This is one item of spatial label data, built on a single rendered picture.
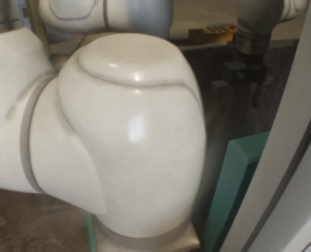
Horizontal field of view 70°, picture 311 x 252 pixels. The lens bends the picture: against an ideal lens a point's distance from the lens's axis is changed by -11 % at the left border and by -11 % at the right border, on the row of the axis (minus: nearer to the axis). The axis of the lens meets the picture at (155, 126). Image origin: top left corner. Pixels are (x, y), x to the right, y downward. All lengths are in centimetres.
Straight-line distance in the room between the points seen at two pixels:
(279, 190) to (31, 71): 27
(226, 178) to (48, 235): 112
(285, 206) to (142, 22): 41
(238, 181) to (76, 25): 43
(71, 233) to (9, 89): 105
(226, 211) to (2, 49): 29
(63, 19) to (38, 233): 103
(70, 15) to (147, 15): 15
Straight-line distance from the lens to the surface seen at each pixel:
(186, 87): 22
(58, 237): 127
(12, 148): 28
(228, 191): 25
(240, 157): 22
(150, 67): 20
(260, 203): 21
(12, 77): 28
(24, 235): 134
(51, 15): 56
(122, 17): 50
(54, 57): 104
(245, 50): 66
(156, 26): 50
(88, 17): 52
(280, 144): 17
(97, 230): 38
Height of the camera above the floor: 107
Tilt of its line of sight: 38 degrees down
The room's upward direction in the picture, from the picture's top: straight up
